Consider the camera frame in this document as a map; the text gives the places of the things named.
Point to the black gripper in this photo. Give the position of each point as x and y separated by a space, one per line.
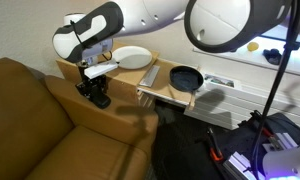
89 83

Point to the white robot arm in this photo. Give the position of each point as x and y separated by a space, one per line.
156 13

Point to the brown leather couch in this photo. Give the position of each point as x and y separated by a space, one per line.
30 126

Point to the light wooden nightstand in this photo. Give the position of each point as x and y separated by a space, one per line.
126 81

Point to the white round plate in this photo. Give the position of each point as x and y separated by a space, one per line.
132 57

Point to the silver metal bar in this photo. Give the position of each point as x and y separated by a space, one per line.
150 76

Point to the dark blue bowl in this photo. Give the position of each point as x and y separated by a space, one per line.
186 79

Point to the black equipment bag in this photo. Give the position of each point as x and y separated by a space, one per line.
190 160

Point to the printed leaflet with picture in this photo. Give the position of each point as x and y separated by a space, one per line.
221 81

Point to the white windowsill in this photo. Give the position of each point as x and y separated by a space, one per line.
223 53

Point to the white panel radiator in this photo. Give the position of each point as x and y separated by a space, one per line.
230 106

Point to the yellow ball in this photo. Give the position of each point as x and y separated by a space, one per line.
253 46

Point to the dark blue cloth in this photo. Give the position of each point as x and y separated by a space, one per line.
272 56

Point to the white wrist camera block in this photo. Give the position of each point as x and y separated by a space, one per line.
100 70

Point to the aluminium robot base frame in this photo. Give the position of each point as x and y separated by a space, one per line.
238 163

